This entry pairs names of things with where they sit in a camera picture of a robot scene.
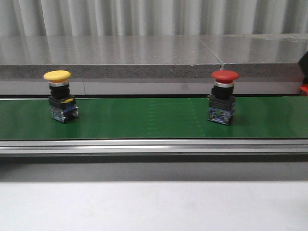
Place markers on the green conveyor belt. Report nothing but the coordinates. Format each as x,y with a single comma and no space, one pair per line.
109,118

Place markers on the red mushroom push button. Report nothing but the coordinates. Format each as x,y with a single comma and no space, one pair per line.
221,100

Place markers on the yellow mushroom push button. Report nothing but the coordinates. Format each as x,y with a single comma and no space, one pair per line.
63,105

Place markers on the red plastic object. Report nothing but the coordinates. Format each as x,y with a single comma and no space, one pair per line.
304,90

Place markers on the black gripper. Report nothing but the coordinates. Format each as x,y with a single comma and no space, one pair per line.
303,63

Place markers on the aluminium conveyor side rail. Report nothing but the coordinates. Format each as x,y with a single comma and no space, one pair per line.
154,147

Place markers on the grey stone countertop slab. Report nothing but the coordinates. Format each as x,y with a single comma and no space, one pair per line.
106,57

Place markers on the white pleated curtain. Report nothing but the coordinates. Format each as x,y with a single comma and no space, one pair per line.
152,17

